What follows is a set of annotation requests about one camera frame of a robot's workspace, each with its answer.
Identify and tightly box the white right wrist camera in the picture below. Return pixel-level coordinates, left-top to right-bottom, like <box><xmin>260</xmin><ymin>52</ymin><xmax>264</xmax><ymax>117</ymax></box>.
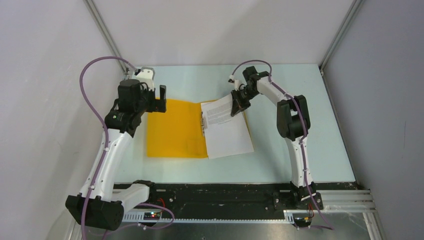
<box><xmin>228</xmin><ymin>74</ymin><xmax>242</xmax><ymax>91</ymax></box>

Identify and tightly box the metal folder clip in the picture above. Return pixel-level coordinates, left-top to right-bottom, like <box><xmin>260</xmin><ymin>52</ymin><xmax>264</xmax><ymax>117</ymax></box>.
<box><xmin>200</xmin><ymin>111</ymin><xmax>208</xmax><ymax>137</ymax></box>

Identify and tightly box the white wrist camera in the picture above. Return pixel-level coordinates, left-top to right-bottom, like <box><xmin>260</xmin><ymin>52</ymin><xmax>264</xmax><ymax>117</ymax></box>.
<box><xmin>134</xmin><ymin>66</ymin><xmax>155</xmax><ymax>91</ymax></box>
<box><xmin>228</xmin><ymin>74</ymin><xmax>242</xmax><ymax>91</ymax></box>

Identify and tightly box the left controller board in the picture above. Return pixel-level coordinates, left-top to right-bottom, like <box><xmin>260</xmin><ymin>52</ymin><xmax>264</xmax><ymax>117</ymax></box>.
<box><xmin>143</xmin><ymin>212</ymin><xmax>162</xmax><ymax>221</ymax></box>

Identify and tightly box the right aluminium corner post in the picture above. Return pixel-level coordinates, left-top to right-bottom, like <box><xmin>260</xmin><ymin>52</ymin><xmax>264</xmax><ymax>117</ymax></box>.
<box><xmin>319</xmin><ymin>0</ymin><xmax>365</xmax><ymax>76</ymax></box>

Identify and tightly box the white slotted cable duct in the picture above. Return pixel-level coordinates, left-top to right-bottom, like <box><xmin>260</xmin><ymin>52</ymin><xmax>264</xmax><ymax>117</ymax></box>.
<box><xmin>122</xmin><ymin>211</ymin><xmax>294</xmax><ymax>224</ymax></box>

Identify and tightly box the white text paper sheet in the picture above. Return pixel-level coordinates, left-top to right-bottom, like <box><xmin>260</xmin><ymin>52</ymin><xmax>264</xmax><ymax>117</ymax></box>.
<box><xmin>200</xmin><ymin>94</ymin><xmax>254</xmax><ymax>159</ymax></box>

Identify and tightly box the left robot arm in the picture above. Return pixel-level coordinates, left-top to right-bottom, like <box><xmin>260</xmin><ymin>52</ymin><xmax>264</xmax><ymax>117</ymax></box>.
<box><xmin>65</xmin><ymin>79</ymin><xmax>167</xmax><ymax>231</ymax></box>

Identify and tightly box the yellow plastic folder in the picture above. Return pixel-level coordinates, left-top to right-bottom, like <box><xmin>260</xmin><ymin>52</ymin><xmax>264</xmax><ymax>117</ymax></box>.
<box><xmin>146</xmin><ymin>98</ymin><xmax>255</xmax><ymax>159</ymax></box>

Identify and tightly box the right controller board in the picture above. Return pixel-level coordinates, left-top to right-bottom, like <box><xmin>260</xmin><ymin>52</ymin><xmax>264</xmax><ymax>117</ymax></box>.
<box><xmin>293</xmin><ymin>217</ymin><xmax>312</xmax><ymax>229</ymax></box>

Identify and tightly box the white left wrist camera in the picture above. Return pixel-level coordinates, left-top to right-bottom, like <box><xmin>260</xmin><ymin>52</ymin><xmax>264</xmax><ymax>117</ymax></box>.
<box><xmin>134</xmin><ymin>66</ymin><xmax>155</xmax><ymax>91</ymax></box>

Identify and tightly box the aluminium corner post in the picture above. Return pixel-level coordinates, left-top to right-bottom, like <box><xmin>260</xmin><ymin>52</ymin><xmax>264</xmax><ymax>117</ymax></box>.
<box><xmin>319</xmin><ymin>0</ymin><xmax>365</xmax><ymax>76</ymax></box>
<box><xmin>83</xmin><ymin>0</ymin><xmax>122</xmax><ymax>58</ymax></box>

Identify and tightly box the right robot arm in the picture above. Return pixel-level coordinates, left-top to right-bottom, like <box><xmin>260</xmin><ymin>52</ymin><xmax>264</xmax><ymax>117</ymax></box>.
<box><xmin>228</xmin><ymin>66</ymin><xmax>316</xmax><ymax>209</ymax></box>

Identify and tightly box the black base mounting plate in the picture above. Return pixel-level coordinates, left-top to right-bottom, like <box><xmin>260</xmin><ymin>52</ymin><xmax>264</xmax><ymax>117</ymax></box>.
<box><xmin>126</xmin><ymin>182</ymin><xmax>324</xmax><ymax>220</ymax></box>

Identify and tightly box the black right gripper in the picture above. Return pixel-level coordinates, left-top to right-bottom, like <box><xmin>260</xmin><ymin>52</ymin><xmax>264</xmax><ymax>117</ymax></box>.
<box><xmin>230</xmin><ymin>86</ymin><xmax>259</xmax><ymax>117</ymax></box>

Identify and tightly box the left aluminium corner post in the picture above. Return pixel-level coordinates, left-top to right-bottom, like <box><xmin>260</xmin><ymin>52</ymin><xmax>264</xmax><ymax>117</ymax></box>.
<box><xmin>83</xmin><ymin>0</ymin><xmax>122</xmax><ymax>58</ymax></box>

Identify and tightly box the aluminium frame rail front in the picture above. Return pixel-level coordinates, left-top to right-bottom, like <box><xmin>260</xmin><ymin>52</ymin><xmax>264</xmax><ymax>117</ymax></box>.
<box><xmin>75</xmin><ymin>188</ymin><xmax>377</xmax><ymax>213</ymax></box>

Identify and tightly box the controller board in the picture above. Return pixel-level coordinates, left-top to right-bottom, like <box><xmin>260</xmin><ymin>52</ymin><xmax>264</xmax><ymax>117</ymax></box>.
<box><xmin>143</xmin><ymin>212</ymin><xmax>162</xmax><ymax>221</ymax></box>
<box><xmin>293</xmin><ymin>217</ymin><xmax>312</xmax><ymax>229</ymax></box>

